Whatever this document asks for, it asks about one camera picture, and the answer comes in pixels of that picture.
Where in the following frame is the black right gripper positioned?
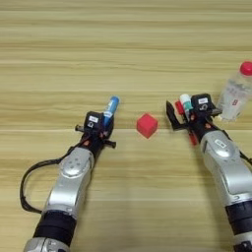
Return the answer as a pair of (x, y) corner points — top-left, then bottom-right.
(165, 100), (224, 143)

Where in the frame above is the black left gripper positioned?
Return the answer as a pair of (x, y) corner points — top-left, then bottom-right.
(74, 112), (117, 156)

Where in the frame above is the green white glue stick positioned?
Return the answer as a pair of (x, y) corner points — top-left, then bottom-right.
(179, 94), (195, 121)

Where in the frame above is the red black marker pen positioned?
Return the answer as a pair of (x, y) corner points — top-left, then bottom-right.
(174, 99), (199, 147)

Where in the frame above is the blue glue stick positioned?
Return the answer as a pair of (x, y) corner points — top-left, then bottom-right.
(102, 95), (121, 127)

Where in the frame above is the red cube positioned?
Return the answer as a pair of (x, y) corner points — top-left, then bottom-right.
(136, 112), (159, 140)

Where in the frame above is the clear bottle red cap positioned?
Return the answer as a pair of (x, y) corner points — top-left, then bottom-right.
(216, 60), (252, 122)

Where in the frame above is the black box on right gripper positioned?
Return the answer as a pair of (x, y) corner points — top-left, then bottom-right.
(190, 94), (215, 114)

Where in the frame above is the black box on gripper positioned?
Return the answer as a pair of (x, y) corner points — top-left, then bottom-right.
(190, 94), (215, 114)
(84, 111), (105, 132)

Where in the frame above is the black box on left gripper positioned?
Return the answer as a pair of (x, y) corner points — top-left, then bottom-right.
(84, 111), (105, 132)

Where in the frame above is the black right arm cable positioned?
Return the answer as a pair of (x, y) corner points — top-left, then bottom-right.
(222, 129), (252, 162)

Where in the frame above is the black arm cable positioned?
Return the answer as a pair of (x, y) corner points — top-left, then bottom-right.
(19, 144), (83, 215)
(222, 129), (252, 162)

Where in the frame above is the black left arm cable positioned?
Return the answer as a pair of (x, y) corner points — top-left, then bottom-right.
(19, 144), (83, 215)

